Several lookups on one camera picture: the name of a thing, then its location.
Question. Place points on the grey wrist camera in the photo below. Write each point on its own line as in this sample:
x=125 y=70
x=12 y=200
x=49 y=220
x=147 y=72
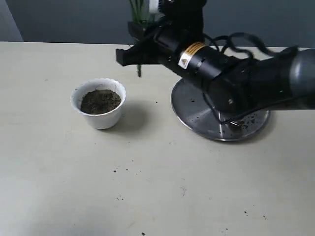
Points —
x=186 y=13

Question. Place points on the stainless steel spork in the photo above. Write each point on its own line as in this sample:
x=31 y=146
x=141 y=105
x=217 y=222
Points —
x=237 y=123

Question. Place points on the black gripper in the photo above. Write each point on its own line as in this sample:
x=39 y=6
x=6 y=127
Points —
x=179 y=47

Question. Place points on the red artificial flower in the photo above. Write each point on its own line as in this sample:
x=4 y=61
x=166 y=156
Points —
x=140 y=12

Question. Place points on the white scalloped flower pot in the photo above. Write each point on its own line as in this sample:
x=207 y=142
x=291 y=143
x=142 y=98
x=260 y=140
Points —
x=105 y=120

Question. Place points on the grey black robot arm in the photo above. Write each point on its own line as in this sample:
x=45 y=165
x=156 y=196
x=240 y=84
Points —
x=236 y=87

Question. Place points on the round stainless steel plate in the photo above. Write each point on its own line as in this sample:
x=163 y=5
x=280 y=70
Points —
x=193 y=109

